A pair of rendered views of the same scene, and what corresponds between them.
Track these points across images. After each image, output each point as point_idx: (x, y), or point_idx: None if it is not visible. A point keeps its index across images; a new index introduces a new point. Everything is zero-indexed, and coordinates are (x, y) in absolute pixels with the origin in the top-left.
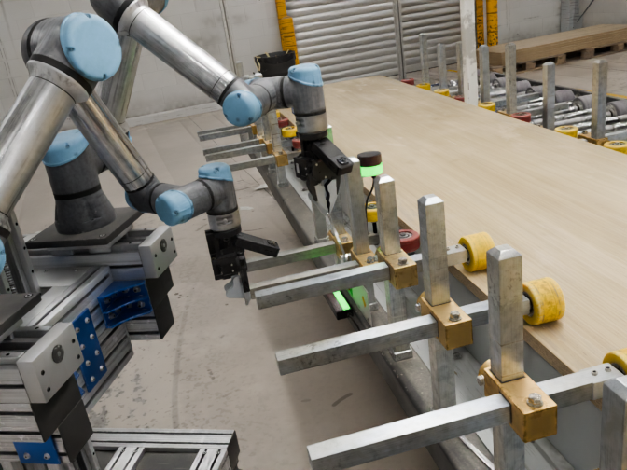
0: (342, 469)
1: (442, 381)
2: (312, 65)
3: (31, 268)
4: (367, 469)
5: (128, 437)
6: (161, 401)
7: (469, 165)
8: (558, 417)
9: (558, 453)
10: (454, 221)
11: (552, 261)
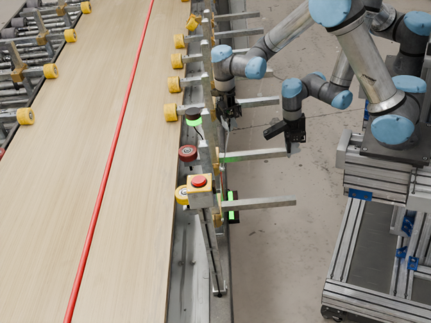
0: (254, 314)
1: None
2: (216, 46)
3: None
4: (238, 310)
5: (406, 307)
6: None
7: (67, 243)
8: None
9: (183, 130)
10: (150, 159)
11: (141, 116)
